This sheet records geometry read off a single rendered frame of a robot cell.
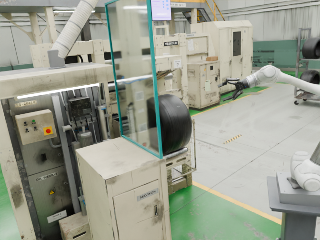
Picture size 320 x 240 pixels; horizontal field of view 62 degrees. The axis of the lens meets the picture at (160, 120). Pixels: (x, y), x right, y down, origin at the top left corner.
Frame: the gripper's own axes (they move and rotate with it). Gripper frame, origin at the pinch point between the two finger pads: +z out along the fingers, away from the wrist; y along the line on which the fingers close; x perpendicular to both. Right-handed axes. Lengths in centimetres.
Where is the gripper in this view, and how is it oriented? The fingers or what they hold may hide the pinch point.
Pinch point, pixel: (221, 93)
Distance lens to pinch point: 213.2
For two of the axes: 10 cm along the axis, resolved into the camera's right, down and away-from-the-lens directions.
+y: -3.9, -7.2, -5.7
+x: 0.7, 5.9, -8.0
